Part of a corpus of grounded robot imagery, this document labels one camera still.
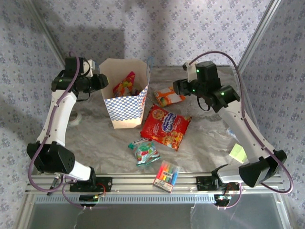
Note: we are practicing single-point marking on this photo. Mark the orange fruit candy packet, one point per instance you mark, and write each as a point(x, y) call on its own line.
point(168, 96)

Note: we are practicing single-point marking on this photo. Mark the pink-edged fruit candy bag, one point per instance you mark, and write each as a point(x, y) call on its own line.
point(124, 84)

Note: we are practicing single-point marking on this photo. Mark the blue checkered paper bag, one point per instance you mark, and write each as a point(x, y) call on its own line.
point(124, 112)

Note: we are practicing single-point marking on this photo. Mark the large red cookie bag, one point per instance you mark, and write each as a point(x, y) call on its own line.
point(165, 126)

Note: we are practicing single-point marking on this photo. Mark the teal mint candy bag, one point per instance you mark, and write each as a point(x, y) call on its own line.
point(144, 151)

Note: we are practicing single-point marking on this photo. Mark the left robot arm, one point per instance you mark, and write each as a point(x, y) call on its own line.
point(57, 119)

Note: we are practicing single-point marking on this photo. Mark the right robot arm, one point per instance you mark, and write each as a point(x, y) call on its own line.
point(243, 131)

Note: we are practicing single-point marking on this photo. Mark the clear tape roll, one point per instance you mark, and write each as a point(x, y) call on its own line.
point(75, 118)

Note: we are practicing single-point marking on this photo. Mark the small clear tube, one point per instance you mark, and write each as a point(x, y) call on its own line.
point(230, 133)

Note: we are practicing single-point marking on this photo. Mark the green sticky notes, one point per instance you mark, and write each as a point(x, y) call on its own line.
point(237, 152)

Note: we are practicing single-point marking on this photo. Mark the pack of coloured markers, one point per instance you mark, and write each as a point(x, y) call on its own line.
point(166, 176)

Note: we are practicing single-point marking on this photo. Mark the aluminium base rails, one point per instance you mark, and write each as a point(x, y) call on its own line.
point(152, 183)

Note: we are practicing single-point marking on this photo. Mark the black marker pen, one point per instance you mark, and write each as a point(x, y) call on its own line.
point(52, 186)

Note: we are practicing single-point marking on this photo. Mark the grey metal sheet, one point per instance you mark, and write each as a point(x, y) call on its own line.
point(152, 217)

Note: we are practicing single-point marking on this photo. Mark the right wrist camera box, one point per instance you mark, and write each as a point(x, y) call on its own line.
point(190, 71)

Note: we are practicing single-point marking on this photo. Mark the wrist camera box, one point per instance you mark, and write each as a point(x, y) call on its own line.
point(91, 68)
point(190, 71)

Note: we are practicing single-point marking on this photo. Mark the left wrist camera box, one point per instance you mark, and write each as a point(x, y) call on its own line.
point(91, 68)

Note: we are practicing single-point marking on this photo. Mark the aluminium frame post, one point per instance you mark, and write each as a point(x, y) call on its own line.
point(49, 35)
point(258, 35)

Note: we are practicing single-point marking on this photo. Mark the aluminium side rail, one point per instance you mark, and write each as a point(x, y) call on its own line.
point(256, 124)

